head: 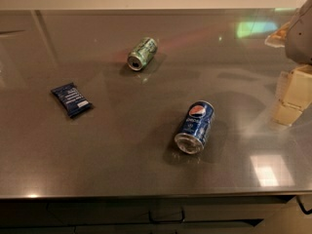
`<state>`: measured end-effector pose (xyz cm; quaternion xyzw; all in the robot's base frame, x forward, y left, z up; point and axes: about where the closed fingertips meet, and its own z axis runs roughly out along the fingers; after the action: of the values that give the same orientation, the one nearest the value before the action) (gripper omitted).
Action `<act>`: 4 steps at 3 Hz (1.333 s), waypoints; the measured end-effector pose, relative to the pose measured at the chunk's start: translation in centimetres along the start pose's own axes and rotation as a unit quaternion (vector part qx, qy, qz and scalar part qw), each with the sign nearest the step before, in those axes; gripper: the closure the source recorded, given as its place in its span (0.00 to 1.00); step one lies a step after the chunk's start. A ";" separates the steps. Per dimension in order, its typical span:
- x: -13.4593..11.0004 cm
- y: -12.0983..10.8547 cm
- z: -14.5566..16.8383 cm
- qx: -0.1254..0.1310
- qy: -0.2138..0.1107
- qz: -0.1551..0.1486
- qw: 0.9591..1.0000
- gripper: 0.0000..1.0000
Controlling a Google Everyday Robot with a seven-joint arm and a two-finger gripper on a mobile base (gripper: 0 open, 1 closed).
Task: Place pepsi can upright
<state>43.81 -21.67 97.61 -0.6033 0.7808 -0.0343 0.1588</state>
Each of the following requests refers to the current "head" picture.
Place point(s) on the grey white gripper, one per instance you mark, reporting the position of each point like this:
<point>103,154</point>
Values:
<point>301,33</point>

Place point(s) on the green soda can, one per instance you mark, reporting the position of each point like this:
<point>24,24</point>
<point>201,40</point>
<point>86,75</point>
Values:
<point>142,53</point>

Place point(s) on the blue pepsi can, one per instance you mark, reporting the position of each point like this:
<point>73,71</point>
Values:
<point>193,133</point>

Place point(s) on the dark blue snack packet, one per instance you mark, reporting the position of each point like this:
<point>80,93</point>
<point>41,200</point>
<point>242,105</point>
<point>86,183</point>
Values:
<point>71,99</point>

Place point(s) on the black drawer handle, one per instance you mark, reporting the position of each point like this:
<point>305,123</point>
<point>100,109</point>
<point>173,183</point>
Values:
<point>166,216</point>

